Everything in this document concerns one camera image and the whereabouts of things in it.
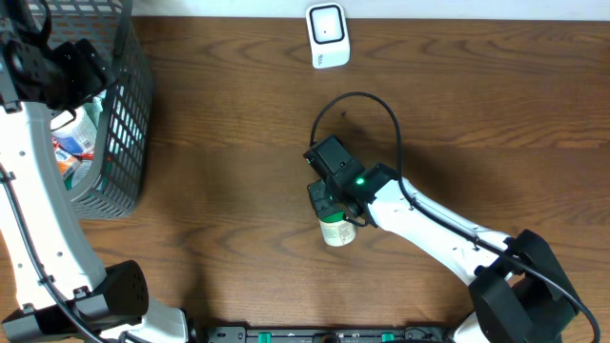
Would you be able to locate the green lid white jar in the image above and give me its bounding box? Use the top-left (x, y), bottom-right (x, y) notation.
top-left (319, 212), bottom-right (356, 247)

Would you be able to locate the mint green wipes pack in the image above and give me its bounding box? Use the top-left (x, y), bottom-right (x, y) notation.
top-left (90, 96), bottom-right (104, 127)

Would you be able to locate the white tub blue label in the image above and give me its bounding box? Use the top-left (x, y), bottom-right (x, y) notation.
top-left (51, 107), bottom-right (97, 155)

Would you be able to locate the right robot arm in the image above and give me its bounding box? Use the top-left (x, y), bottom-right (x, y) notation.
top-left (307, 157), bottom-right (591, 342)

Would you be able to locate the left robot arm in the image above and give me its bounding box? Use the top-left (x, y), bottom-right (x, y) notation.
top-left (1, 1), bottom-right (198, 342)

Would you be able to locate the white barcode scanner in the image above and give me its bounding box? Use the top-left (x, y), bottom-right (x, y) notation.
top-left (305, 2), bottom-right (351, 70)

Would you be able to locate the grey plastic mesh basket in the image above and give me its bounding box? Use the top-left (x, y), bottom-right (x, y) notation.
top-left (1, 1), bottom-right (153, 219)

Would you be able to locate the orange snack packet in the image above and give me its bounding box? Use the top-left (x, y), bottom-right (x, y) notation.
top-left (54, 148), bottom-right (81, 179)

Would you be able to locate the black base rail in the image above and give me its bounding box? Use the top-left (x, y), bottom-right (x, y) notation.
top-left (206, 326), bottom-right (451, 343)

